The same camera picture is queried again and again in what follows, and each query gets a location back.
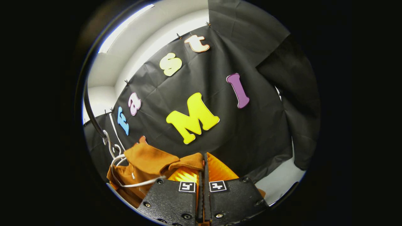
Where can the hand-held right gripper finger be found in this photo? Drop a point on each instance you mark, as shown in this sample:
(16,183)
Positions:
(206,194)
(201,201)

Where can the brown collared shirt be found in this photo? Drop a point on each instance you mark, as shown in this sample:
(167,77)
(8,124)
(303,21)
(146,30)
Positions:
(147,160)

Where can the white plastic clothes hanger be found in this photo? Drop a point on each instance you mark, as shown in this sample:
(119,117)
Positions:
(138,185)

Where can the black metal clothes rack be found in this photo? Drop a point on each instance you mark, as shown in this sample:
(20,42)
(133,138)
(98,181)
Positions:
(91,116)

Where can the black backdrop cloth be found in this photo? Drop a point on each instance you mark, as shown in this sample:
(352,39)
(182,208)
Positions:
(220,141)

